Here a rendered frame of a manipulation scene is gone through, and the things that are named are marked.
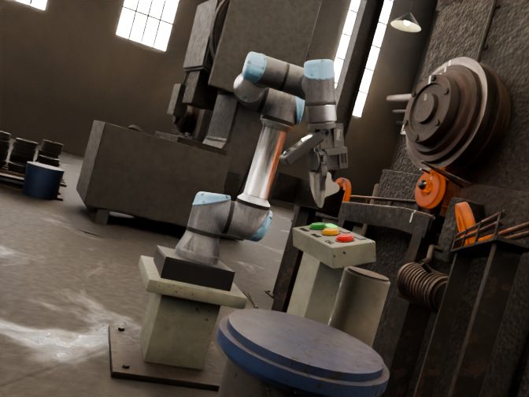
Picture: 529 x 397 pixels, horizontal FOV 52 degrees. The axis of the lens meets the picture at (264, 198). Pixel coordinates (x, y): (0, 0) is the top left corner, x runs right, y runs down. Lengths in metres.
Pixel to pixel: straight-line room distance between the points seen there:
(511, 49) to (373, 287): 1.31
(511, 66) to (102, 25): 10.31
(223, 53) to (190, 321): 3.10
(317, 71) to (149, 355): 1.03
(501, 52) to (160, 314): 1.66
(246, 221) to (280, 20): 3.22
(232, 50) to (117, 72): 7.46
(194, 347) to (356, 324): 0.63
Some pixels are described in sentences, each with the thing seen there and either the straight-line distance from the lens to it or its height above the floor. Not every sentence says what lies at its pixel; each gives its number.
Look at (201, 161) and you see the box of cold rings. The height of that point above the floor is 0.65.
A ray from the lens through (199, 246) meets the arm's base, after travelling 1.79.
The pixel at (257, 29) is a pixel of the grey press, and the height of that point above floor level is 1.82.
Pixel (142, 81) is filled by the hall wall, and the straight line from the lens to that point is 11.96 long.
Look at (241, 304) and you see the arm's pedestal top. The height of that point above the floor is 0.28.
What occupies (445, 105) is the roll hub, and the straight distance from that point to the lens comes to 2.18.
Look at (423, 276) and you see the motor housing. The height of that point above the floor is 0.51.
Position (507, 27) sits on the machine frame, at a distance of 2.49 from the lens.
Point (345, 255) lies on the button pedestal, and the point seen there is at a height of 0.57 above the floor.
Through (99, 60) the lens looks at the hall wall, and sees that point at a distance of 11.93.
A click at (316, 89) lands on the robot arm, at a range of 1.35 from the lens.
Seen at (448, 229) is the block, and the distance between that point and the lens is 2.09.
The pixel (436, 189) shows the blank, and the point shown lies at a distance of 2.25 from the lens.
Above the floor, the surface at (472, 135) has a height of 1.03.
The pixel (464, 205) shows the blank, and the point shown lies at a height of 0.76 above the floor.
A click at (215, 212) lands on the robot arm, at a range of 1.79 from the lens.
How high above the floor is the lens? 0.70
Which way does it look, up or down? 3 degrees down
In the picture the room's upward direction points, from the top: 15 degrees clockwise
